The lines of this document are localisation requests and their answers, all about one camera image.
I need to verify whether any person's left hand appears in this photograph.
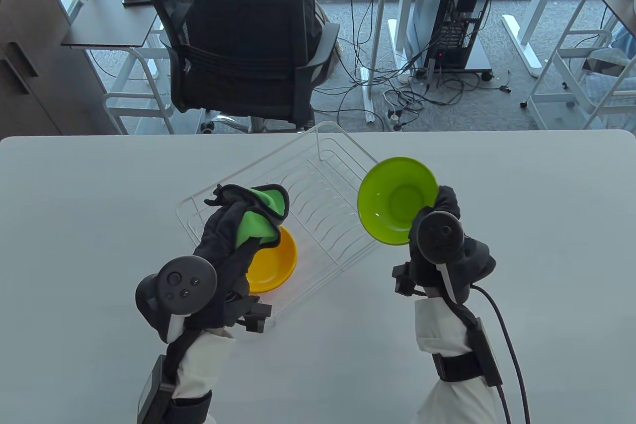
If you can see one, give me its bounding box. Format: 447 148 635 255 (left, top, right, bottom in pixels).
186 200 279 333

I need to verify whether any person's right hand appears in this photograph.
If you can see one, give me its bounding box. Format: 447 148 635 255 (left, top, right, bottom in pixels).
407 185 497 305

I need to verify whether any green and grey hand towel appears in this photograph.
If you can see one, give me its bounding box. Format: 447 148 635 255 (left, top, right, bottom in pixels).
205 183 290 249

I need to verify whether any green plastic bowl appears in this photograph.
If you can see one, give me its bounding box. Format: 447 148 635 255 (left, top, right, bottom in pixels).
357 157 440 246

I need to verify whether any yellow plastic bowl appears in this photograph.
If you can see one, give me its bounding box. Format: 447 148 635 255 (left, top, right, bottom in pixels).
246 225 298 294

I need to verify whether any person's right forearm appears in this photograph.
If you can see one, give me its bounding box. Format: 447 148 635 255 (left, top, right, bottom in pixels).
413 295 512 424

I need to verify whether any person's left forearm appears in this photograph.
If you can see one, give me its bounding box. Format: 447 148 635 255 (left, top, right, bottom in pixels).
164 327 237 424

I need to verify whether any black right hand controller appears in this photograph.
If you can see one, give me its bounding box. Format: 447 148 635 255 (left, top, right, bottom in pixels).
415 210 468 303

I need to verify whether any black hand controller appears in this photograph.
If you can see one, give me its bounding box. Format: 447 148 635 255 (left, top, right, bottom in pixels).
135 255 218 343
415 210 468 303

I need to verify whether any black left hand controller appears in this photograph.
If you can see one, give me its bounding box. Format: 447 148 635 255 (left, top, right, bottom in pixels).
135 255 218 343

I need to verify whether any computer stand on casters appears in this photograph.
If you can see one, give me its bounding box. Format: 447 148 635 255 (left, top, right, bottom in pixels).
412 41 495 81

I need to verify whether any black right wrist box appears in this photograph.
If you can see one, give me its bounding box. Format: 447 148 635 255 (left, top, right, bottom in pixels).
470 317 504 387

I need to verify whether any black wrist box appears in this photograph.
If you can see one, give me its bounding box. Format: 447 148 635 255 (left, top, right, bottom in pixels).
137 354 174 424
470 317 504 387

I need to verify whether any black left wrist box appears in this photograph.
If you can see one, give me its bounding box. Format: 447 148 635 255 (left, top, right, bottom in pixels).
137 354 174 424

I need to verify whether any black computer tower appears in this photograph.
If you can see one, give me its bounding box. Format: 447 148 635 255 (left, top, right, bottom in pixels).
407 0 498 72

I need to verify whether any dark grey bag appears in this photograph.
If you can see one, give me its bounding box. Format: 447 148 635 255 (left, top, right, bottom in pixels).
582 48 634 78

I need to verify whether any black mesh office chair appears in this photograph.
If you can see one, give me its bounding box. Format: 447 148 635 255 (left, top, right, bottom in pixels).
138 0 342 135

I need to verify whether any brown cabinet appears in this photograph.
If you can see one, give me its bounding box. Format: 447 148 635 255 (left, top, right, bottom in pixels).
0 0 117 136

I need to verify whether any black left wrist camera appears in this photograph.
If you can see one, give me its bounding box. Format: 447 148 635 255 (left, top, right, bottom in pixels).
224 295 273 334

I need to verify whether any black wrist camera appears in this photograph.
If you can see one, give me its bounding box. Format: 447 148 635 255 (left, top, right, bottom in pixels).
224 295 273 334
392 264 423 298

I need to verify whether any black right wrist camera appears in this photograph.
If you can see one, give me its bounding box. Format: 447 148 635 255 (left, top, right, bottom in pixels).
392 264 423 298

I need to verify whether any white wire dish rack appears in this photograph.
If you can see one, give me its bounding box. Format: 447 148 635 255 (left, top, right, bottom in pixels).
177 121 419 327

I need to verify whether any tangle of black floor cables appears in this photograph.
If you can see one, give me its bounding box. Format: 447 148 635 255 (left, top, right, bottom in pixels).
313 46 512 131

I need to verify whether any thick black cable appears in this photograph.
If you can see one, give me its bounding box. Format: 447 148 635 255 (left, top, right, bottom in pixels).
470 284 531 424

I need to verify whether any thin black cable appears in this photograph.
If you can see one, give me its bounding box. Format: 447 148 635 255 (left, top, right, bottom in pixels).
494 384 512 424

